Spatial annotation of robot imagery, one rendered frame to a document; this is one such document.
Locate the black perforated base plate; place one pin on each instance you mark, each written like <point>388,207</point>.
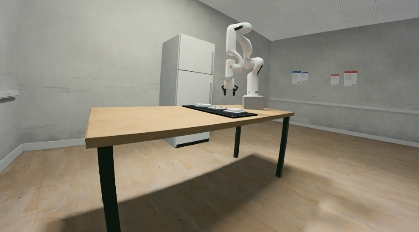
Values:
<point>220,112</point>

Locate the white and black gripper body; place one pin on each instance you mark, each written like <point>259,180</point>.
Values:
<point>230,84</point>

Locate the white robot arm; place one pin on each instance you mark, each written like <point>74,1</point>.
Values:
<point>235,32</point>

